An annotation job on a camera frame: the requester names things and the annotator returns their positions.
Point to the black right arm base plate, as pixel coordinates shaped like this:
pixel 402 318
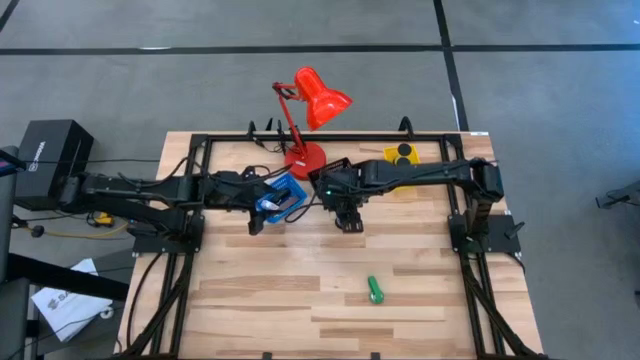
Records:
pixel 500 235

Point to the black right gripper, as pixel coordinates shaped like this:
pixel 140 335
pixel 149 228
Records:
pixel 342 190

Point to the black plastic basket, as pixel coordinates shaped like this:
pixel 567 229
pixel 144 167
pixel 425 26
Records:
pixel 327 165

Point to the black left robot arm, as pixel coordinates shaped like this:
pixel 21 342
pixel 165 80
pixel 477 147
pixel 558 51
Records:
pixel 150 187

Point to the black printed box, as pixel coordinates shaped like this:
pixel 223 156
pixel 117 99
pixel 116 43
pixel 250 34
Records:
pixel 50 150

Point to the black aluminium table frame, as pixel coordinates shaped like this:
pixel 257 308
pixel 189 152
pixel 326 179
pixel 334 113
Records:
pixel 350 137

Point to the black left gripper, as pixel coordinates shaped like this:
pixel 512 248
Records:
pixel 245 190

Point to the hourglass with green sand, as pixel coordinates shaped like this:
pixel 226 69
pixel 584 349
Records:
pixel 402 161

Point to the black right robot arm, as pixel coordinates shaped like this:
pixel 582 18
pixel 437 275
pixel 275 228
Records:
pixel 425 170

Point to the green band watch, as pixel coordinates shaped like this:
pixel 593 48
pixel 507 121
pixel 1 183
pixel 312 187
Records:
pixel 375 292

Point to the black chair base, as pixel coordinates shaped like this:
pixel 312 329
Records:
pixel 620 197

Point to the black workstation furniture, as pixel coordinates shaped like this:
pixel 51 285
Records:
pixel 50 280

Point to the white paper bag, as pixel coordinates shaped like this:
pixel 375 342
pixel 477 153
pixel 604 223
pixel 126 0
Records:
pixel 70 305

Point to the red desk lamp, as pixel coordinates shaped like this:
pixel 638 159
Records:
pixel 320 100

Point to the blue plastic basket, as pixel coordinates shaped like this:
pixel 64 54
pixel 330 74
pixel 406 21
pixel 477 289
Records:
pixel 298 192

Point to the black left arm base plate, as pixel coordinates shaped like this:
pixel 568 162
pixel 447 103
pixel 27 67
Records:
pixel 190 245

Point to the clear hourglass with black caps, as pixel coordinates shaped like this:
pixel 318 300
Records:
pixel 403 149

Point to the yellow plastic basket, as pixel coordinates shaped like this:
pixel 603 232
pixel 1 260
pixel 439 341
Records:
pixel 390 152

